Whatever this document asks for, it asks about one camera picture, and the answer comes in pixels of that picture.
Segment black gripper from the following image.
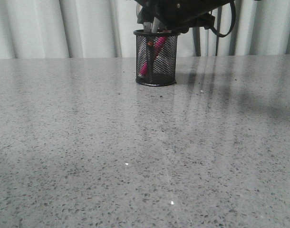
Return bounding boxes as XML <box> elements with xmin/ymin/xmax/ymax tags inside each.
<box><xmin>136</xmin><ymin>0</ymin><xmax>233</xmax><ymax>33</ymax></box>

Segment pink marker pen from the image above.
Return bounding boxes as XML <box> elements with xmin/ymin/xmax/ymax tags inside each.
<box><xmin>134</xmin><ymin>30</ymin><xmax>176</xmax><ymax>83</ymax></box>

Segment grey orange scissors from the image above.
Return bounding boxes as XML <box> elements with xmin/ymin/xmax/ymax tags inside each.
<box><xmin>142</xmin><ymin>18</ymin><xmax>161</xmax><ymax>84</ymax></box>

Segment black mesh pen holder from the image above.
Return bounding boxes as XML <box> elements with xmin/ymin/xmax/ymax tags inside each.
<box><xmin>134</xmin><ymin>29</ymin><xmax>180</xmax><ymax>86</ymax></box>

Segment grey curtain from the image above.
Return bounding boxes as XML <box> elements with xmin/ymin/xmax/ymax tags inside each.
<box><xmin>0</xmin><ymin>0</ymin><xmax>290</xmax><ymax>59</ymax></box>

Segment black cable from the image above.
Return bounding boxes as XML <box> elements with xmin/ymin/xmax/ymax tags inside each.
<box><xmin>204</xmin><ymin>0</ymin><xmax>237</xmax><ymax>38</ymax></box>

